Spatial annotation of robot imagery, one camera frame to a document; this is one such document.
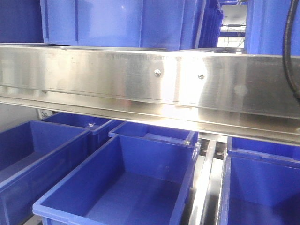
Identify blue rear centre bin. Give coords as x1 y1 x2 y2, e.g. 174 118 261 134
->
108 122 198 146

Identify blue rear left bin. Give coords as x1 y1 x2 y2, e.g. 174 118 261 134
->
42 112 123 155

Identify blue front centre bin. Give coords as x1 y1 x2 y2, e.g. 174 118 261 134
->
33 135 199 225

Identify steel shelf divider bar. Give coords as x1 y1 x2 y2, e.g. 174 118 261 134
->
187 136 227 225

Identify large blue upper bin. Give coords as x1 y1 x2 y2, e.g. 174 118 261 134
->
39 0 207 51

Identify blue rear right bin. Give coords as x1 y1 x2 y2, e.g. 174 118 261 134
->
228 137 300 161

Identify blue front right bin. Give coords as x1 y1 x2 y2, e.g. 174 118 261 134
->
218 150 300 225

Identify blue upper right crate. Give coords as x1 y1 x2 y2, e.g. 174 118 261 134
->
245 0 291 55

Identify blue far left upper bin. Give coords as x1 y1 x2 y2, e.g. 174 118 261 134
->
0 0 44 43

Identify left rail screw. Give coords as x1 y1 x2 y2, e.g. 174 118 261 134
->
154 69 162 77

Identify rail screw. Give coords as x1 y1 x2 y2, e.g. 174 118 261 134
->
154 69 162 77
198 74 205 80

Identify right rail screw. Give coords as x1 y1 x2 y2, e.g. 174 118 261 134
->
198 74 205 80

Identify stainless steel shelf rail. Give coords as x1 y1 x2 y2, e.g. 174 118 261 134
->
0 45 300 145

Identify thick black hose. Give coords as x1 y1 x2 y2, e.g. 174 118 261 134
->
282 0 300 104

